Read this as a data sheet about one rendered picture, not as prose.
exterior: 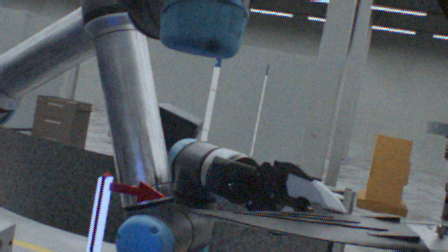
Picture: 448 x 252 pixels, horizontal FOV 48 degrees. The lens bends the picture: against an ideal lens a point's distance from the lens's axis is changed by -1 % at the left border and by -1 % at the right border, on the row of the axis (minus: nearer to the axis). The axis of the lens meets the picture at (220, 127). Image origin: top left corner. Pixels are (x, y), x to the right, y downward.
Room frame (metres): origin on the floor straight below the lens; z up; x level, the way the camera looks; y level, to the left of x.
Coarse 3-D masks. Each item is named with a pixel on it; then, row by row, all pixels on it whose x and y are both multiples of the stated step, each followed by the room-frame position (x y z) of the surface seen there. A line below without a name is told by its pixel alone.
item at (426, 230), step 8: (408, 224) 0.55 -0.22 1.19; (416, 224) 0.55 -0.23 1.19; (424, 224) 0.55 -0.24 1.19; (432, 224) 0.55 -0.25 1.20; (416, 232) 0.52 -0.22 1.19; (424, 232) 0.52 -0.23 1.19; (432, 232) 0.53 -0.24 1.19; (424, 240) 0.50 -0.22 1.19; (432, 240) 0.50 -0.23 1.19; (440, 240) 0.50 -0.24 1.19; (432, 248) 0.48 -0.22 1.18; (440, 248) 0.48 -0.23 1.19
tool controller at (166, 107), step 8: (160, 104) 1.15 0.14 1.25; (168, 104) 1.27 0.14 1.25; (160, 112) 1.08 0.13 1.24; (168, 112) 1.08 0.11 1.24; (176, 112) 1.14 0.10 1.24; (184, 112) 1.29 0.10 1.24; (168, 120) 1.08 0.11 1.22; (176, 120) 1.08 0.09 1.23; (184, 120) 1.08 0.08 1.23; (192, 120) 1.13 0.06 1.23; (200, 120) 1.27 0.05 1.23; (168, 128) 1.08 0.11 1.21; (176, 128) 1.08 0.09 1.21; (184, 128) 1.08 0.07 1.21; (192, 128) 1.08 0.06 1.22; (200, 128) 1.23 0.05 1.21; (168, 136) 1.08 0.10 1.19; (176, 136) 1.08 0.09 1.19; (184, 136) 1.08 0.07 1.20; (192, 136) 1.08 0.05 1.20; (168, 144) 1.08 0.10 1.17; (168, 152) 1.08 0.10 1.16
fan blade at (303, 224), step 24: (216, 216) 0.41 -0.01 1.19; (240, 216) 0.46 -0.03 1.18; (264, 216) 0.50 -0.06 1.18; (288, 216) 0.51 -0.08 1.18; (312, 216) 0.52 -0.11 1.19; (336, 216) 0.53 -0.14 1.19; (360, 216) 0.55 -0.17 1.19; (384, 216) 0.54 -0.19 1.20; (336, 240) 0.44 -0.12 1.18; (360, 240) 0.45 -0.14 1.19; (384, 240) 0.47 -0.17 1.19; (408, 240) 0.48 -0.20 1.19
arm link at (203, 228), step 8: (176, 192) 0.81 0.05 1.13; (176, 200) 0.80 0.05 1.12; (184, 200) 0.79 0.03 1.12; (192, 200) 0.79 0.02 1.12; (200, 200) 0.79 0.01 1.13; (208, 200) 0.80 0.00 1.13; (184, 208) 0.77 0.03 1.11; (192, 208) 0.79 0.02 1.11; (200, 208) 0.79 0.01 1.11; (208, 208) 0.80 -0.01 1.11; (192, 216) 0.76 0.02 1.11; (200, 224) 0.78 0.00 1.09; (208, 224) 0.80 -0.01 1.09; (200, 232) 0.77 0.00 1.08; (208, 232) 0.81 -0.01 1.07; (200, 240) 0.78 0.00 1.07; (208, 240) 0.81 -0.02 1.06; (192, 248) 0.77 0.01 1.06; (200, 248) 0.80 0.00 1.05
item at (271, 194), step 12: (240, 156) 0.74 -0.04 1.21; (264, 168) 0.67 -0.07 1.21; (276, 168) 0.66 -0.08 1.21; (252, 180) 0.68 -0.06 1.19; (264, 180) 0.66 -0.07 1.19; (276, 180) 0.65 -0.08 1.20; (252, 192) 0.68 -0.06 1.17; (264, 192) 0.66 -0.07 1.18; (276, 192) 0.64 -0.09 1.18; (240, 204) 0.74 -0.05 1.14; (252, 204) 0.67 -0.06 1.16; (264, 204) 0.65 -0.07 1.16; (276, 204) 0.65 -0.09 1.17; (288, 204) 0.66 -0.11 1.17; (300, 204) 0.68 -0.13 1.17
